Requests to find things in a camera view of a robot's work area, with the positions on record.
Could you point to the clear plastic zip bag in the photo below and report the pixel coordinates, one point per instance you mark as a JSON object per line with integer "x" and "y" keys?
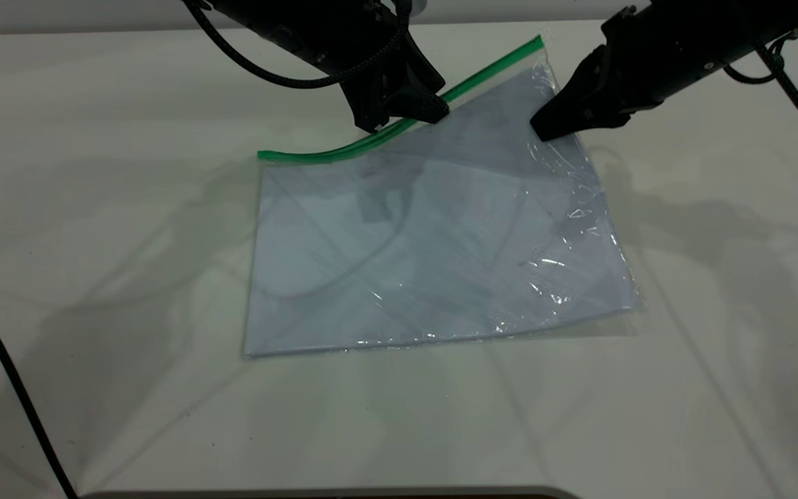
{"x": 302, "y": 155}

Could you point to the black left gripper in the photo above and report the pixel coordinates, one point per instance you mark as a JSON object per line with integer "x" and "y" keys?
{"x": 378, "y": 52}

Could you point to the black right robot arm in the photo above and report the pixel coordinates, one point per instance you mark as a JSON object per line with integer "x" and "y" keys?
{"x": 724, "y": 31}

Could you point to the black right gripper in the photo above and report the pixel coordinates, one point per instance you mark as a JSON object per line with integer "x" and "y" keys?
{"x": 638, "y": 62}

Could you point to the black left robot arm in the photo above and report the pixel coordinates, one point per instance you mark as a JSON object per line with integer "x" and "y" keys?
{"x": 281, "y": 24}

